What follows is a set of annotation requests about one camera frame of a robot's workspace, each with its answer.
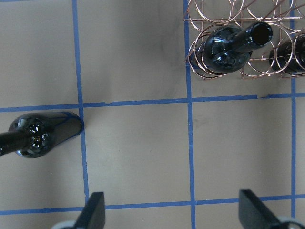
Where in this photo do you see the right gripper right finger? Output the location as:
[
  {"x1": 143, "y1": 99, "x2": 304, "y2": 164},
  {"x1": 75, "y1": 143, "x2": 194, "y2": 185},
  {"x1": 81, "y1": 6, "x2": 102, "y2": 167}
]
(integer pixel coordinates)
[{"x1": 239, "y1": 189, "x2": 286, "y2": 229}]

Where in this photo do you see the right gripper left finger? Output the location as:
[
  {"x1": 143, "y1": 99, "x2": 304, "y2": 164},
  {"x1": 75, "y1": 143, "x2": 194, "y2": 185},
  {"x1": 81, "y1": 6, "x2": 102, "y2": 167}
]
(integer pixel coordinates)
[{"x1": 74, "y1": 192, "x2": 106, "y2": 229}]

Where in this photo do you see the dark wine bottle carried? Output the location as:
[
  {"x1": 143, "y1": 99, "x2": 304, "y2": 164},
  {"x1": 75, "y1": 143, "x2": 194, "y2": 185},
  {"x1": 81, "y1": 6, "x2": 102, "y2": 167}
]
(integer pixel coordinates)
[{"x1": 0, "y1": 111, "x2": 84, "y2": 158}]

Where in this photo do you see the far wine bottle in basket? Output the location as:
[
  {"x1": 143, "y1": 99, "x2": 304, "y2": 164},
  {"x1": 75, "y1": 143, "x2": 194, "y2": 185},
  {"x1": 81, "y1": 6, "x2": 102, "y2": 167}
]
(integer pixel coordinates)
[{"x1": 269, "y1": 33, "x2": 305, "y2": 74}]

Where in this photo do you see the wine bottle in basket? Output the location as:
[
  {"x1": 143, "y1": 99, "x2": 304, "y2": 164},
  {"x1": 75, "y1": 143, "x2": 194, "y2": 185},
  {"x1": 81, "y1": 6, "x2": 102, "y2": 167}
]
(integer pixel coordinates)
[
  {"x1": 201, "y1": 22, "x2": 273, "y2": 74},
  {"x1": 269, "y1": 33, "x2": 305, "y2": 74}
]

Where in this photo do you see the near wine bottle in basket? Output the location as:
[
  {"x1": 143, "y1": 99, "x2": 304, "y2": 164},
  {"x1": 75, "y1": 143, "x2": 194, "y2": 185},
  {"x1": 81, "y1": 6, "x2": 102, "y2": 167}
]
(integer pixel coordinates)
[{"x1": 201, "y1": 22, "x2": 273, "y2": 74}]

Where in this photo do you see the copper wire wine basket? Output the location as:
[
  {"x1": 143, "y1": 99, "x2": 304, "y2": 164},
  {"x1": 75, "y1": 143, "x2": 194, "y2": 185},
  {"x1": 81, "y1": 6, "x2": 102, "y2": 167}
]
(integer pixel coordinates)
[{"x1": 183, "y1": 0, "x2": 305, "y2": 80}]

